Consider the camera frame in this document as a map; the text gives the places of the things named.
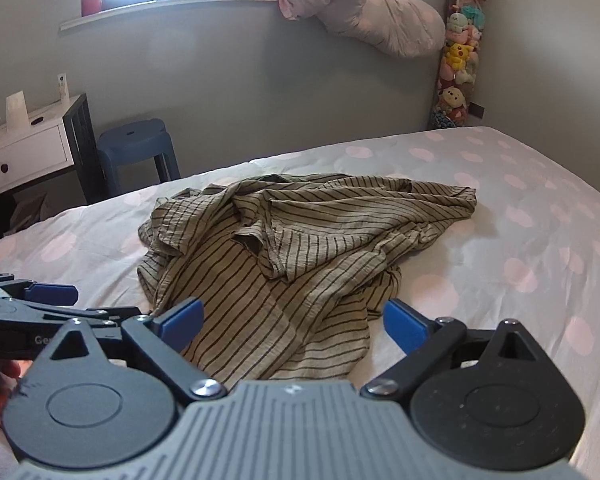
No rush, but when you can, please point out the pink cup on windowsill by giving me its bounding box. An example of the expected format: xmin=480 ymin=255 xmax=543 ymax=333
xmin=81 ymin=0 xmax=102 ymax=16

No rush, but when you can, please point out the white box on desk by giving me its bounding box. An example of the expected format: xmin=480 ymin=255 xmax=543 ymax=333
xmin=5 ymin=91 xmax=31 ymax=132

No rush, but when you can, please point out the plush toy hanging organizer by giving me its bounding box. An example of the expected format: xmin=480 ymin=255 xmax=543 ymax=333
xmin=430 ymin=0 xmax=486 ymax=129

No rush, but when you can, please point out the white bedside desk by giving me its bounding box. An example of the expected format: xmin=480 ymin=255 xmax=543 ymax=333
xmin=0 ymin=93 xmax=110 ymax=238

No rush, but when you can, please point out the pink dotted bed sheet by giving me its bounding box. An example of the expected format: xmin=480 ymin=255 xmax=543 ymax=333
xmin=0 ymin=127 xmax=600 ymax=479

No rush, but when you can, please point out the beige striped shirt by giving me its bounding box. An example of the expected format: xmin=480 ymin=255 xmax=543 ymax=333
xmin=137 ymin=174 xmax=477 ymax=387

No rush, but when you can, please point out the blue plastic stool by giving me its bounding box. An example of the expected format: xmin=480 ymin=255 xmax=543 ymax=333
xmin=96 ymin=118 xmax=181 ymax=196

